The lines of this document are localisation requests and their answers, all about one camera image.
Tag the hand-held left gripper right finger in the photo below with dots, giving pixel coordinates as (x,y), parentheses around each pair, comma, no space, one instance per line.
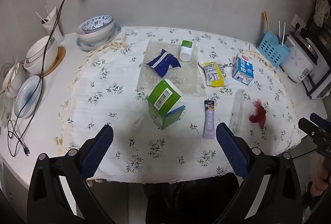
(231,149)

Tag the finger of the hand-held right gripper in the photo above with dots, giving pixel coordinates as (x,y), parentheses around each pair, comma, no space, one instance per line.
(319,120)
(307,127)

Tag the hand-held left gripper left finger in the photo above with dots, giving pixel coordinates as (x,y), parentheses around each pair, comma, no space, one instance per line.
(97,151)

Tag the purple sachet stick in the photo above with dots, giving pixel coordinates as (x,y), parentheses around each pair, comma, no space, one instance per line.
(210,123)

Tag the red mesh net bag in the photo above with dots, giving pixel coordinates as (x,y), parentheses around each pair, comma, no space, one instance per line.
(258,116)

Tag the black trash bag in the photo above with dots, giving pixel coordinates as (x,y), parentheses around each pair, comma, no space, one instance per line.
(191,198)

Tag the clear bubble wrap sheet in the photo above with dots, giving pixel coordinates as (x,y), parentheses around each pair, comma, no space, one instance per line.
(186,79)

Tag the white bottle green label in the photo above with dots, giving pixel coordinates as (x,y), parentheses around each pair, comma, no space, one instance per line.
(186,53)

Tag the person's right hand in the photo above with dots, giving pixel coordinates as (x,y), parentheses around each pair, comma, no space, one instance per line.
(323,175)

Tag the black and white appliance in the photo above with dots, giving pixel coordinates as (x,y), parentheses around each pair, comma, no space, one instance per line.
(318,84)

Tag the clear plastic wrapper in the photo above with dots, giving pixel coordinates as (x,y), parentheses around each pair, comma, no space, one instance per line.
(236,110)

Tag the white floral tablecloth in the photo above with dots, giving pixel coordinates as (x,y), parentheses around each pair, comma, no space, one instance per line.
(116,100)

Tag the white rice cooker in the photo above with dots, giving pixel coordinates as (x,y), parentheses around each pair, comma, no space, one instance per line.
(297,58)

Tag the yellow snack packet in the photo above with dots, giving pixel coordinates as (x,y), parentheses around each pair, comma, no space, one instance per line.
(214,76)

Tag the green and white carton box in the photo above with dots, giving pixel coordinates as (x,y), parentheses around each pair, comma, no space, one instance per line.
(165,107)

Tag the blue and white milk carton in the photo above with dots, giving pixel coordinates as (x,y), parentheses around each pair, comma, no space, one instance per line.
(243,71)

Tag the blue plastic utensil basket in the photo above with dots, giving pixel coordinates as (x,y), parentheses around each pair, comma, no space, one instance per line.
(271,51)

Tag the dark metal rack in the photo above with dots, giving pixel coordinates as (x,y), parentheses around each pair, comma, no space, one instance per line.
(323,32)

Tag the blue striped plate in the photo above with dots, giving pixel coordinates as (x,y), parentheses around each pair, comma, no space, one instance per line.
(25,97)

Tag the white utensil stick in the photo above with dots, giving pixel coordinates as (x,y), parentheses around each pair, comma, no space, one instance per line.
(279,29)
(283,32)

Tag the white bowl dark rim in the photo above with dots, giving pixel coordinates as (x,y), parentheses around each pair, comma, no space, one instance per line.
(36,51)
(49,63)

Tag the white ceramic cup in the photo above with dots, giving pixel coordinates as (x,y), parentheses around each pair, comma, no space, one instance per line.
(15,82)

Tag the blue snack wrapper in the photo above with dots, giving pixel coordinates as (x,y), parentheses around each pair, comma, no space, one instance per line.
(163,63)

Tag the pale hanging cloth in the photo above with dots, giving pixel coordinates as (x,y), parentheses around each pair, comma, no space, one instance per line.
(322,11)

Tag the wooden chopstick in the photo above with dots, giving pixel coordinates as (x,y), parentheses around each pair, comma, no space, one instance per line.
(264,21)
(267,21)

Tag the blue rimmed plate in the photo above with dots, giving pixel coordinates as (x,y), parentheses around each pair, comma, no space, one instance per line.
(113,32)

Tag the blue floral bowl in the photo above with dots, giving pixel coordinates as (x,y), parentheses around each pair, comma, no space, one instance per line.
(98,25)

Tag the white utensil holder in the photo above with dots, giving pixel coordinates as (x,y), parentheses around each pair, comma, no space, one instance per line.
(55,25)

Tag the white straw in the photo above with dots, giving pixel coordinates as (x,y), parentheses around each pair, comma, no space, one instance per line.
(47,12)
(40,17)

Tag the wall socket with plug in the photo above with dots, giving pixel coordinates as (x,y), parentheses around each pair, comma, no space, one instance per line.
(298,21)

